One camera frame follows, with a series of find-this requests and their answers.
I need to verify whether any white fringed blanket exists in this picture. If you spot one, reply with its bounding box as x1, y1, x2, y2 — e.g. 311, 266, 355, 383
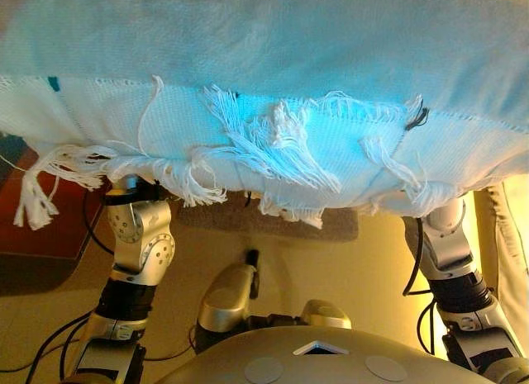
0, 0, 529, 231

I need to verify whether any silver robot left leg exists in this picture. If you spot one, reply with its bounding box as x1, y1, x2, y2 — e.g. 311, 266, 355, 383
193, 249, 262, 354

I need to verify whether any silver robot leg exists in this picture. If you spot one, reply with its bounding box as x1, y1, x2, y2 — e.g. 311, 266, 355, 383
300, 299, 353, 331
193, 249, 262, 354

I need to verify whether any silver robot right leg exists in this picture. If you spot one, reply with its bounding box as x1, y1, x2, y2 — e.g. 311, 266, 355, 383
300, 299, 353, 331

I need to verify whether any silver robot torso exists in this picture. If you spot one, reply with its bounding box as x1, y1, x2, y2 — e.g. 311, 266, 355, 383
159, 325, 495, 384

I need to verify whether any glossy wardrobe door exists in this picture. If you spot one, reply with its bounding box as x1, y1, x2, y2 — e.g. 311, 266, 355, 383
0, 130, 115, 296

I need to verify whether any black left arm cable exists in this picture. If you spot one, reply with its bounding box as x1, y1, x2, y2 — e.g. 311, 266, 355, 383
24, 189, 195, 384

